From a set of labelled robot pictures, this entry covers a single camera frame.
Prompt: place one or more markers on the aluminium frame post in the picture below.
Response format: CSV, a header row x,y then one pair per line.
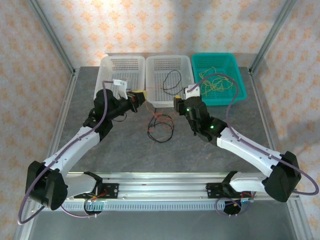
x,y
50,32
273,32

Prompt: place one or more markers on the white perforated plastic basket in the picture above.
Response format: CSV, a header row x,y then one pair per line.
x,y
155,75
120,67

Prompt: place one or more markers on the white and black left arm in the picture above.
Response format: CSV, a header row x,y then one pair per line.
x,y
72,147

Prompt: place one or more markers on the aluminium front frame rail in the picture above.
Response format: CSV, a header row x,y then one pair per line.
x,y
162,187

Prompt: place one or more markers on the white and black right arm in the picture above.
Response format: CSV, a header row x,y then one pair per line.
x,y
245,150

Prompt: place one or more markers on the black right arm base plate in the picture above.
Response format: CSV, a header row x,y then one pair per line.
x,y
212,190

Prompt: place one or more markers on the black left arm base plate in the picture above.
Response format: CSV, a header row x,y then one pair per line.
x,y
112,191

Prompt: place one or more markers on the teal perforated plastic basket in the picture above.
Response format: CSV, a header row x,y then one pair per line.
x,y
232,62

